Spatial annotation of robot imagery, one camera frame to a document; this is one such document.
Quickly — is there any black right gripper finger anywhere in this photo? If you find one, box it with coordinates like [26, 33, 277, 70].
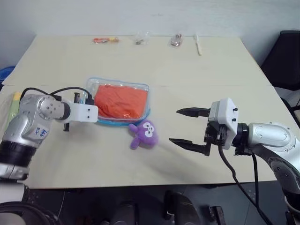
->
[168, 137, 211, 157]
[176, 106, 212, 118]

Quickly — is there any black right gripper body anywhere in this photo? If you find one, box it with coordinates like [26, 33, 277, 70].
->
[203, 120, 233, 150]

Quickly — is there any clear plastic blue-zip pouch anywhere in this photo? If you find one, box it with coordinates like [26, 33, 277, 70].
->
[81, 76, 151, 128]

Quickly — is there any orange cloth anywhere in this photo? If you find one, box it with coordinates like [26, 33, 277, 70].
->
[94, 84, 149, 120]

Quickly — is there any purple plush toy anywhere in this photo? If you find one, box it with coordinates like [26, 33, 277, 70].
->
[128, 119, 159, 150]

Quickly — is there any green and yellow flat item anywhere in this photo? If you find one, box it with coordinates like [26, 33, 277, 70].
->
[6, 91, 23, 123]

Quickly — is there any red orange snack packet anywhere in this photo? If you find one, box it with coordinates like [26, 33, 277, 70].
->
[91, 37, 120, 45]

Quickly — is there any large dark rounded shape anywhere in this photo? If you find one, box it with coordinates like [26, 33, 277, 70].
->
[163, 189, 203, 225]

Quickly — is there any white toothbrush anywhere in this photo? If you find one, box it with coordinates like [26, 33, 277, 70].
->
[193, 33, 203, 56]

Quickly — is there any clear bag with brown item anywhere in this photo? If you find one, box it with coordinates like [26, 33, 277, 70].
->
[168, 33, 184, 47]

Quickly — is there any blue round object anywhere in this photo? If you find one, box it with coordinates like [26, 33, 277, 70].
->
[0, 66, 16, 82]

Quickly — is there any clear bag with small parts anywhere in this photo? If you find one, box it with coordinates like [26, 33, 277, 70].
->
[134, 31, 151, 46]

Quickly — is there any white robot torso part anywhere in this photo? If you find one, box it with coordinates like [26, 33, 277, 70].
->
[0, 180, 25, 203]

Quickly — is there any black chair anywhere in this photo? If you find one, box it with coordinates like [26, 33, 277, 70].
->
[261, 30, 300, 115]

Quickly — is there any dark and white robot part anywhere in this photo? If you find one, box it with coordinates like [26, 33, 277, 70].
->
[284, 194, 300, 225]

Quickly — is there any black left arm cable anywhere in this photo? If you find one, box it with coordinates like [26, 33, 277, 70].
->
[22, 87, 92, 102]

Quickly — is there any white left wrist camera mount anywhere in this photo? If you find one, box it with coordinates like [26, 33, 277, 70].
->
[57, 102, 99, 124]

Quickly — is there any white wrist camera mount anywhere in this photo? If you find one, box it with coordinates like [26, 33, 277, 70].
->
[57, 102, 99, 124]
[209, 97, 240, 150]

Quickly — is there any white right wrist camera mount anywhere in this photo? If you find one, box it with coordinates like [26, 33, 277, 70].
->
[209, 97, 240, 150]

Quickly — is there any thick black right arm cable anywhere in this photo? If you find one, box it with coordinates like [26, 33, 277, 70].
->
[217, 145, 270, 225]

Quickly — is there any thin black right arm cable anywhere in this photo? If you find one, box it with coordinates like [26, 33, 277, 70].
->
[251, 152, 261, 211]

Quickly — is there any dark curved shape with wires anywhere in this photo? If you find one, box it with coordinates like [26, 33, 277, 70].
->
[0, 202, 61, 225]

